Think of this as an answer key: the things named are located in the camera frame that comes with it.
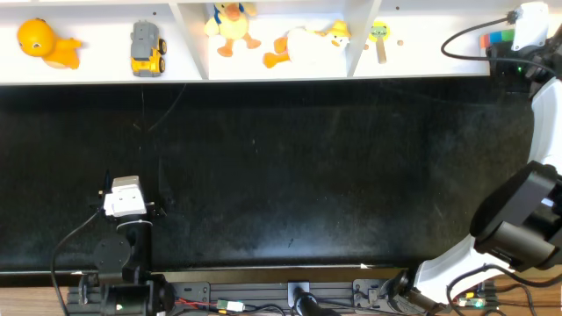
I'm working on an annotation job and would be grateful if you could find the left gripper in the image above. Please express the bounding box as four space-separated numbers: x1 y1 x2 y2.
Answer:
90 169 169 221

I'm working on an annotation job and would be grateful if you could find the yellow rubber duck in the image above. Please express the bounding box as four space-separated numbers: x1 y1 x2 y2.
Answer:
17 17 84 71

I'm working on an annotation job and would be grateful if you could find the yellow and green rattle drum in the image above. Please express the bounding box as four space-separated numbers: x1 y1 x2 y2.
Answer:
363 20 405 66

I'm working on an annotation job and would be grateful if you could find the many-coloured puzzle cube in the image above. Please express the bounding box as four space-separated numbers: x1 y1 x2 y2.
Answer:
479 28 516 50

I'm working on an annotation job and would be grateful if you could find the white shelf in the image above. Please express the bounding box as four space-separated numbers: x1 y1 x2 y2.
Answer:
0 0 562 87

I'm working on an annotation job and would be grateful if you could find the grey and yellow toy truck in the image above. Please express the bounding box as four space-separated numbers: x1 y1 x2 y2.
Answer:
129 19 169 79

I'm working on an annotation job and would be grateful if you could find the yellow plush duck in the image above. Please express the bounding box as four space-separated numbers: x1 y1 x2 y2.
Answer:
203 2 263 59

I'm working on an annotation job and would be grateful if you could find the white plush goose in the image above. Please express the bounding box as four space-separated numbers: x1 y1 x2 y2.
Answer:
262 19 353 70

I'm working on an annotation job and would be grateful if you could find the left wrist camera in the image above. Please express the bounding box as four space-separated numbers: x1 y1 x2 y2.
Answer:
102 175 148 219

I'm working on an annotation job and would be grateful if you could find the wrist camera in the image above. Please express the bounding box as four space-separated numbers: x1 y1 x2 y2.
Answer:
102 175 148 219
509 1 551 53

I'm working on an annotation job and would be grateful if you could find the mounting rail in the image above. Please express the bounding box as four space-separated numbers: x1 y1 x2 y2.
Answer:
65 279 501 316

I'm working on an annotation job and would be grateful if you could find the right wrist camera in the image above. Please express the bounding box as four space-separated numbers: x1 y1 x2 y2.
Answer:
509 1 551 53

